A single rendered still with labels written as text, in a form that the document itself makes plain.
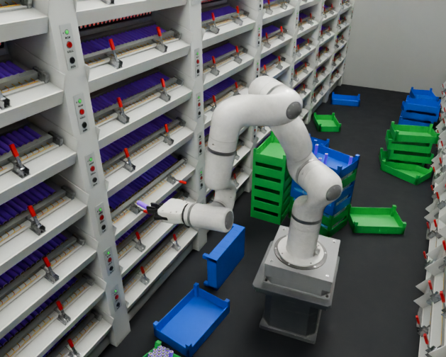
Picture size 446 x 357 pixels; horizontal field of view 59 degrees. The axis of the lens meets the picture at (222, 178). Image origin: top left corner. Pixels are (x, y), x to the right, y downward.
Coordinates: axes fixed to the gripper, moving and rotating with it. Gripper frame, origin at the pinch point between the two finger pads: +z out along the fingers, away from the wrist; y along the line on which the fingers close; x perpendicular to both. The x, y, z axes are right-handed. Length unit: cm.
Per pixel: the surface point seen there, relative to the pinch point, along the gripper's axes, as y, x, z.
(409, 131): -224, 52, -70
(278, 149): -115, 25, -4
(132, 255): -1.5, 27.1, 19.5
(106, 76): 0.7, -49.4, 5.2
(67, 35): 14, -64, 3
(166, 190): -27.0, 8.5, 14.8
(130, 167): -5.6, -13.2, 12.0
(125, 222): 1.3, 8.1, 15.5
